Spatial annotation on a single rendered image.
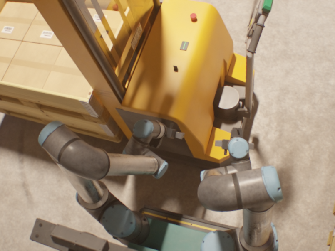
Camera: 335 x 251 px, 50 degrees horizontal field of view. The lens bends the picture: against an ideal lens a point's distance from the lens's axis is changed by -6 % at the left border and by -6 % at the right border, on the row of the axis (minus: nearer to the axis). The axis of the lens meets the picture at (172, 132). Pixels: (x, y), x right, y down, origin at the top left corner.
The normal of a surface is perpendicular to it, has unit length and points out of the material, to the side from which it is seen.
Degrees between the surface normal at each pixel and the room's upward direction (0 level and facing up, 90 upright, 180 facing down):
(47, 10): 90
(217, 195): 37
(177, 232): 0
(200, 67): 68
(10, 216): 0
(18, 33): 0
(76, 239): 29
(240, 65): 22
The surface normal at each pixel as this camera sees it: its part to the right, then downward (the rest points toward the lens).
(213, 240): -0.25, -0.36
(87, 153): 0.49, -0.32
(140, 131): -0.37, -0.11
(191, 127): 0.86, 0.10
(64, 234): -0.01, -0.77
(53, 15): -0.29, 0.90
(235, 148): -0.11, -0.07
